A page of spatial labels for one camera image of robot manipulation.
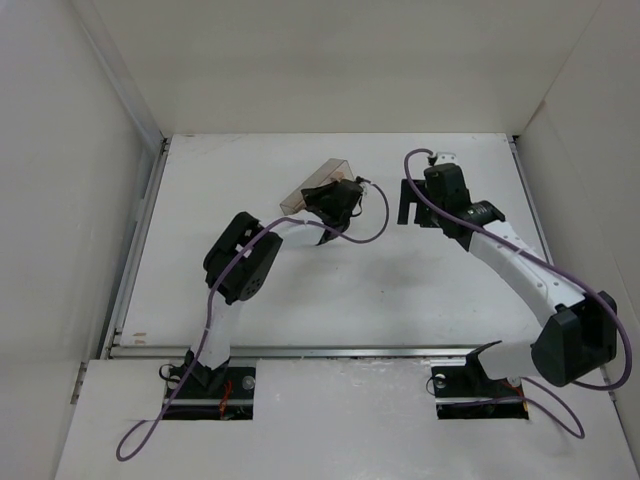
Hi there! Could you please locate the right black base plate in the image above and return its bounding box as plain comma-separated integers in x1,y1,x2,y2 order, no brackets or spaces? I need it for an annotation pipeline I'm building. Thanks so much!
426,365,529,420

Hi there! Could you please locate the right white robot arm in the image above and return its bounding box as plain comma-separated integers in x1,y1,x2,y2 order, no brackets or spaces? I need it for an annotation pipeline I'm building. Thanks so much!
398,163,617,387

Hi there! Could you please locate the clear plastic drawer box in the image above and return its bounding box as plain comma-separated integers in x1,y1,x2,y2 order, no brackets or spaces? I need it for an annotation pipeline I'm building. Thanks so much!
279,158,355,215

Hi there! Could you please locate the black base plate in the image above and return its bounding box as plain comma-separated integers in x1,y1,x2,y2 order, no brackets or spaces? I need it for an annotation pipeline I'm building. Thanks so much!
426,365,529,420
162,365,256,421

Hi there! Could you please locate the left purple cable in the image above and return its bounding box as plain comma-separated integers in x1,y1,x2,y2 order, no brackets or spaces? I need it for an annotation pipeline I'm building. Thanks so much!
115,180,391,462

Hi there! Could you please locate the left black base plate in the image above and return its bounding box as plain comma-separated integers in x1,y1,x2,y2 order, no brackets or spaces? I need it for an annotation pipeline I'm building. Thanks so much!
162,365,256,421

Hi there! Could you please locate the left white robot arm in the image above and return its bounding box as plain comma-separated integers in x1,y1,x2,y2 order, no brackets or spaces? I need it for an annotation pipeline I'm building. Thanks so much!
184,177,364,395

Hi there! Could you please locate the aluminium front rail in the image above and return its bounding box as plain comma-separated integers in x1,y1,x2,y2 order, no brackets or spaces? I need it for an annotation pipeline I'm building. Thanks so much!
107,344,584,359

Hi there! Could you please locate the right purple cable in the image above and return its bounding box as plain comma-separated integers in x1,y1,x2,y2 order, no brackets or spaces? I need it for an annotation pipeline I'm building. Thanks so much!
403,147,632,441

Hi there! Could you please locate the purple cable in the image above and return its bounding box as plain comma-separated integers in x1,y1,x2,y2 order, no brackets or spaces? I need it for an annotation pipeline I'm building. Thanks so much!
115,180,391,462
403,147,632,441

